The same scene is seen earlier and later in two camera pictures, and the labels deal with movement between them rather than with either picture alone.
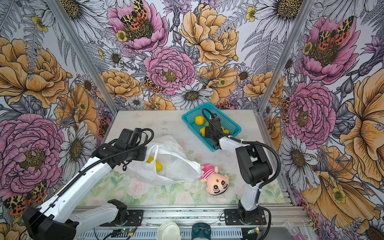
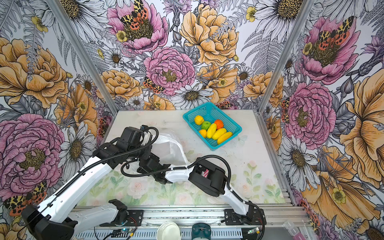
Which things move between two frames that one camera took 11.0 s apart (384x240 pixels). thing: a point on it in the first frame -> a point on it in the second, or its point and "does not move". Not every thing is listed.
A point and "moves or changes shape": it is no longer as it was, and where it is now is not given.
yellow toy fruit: x=202 y=131 does not move
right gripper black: x=208 y=130 -> x=142 y=171
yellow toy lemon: x=199 y=120 does not move
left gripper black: x=141 y=154 does not move
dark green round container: x=201 y=230 does not move
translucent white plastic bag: x=177 y=167 moves or changes shape
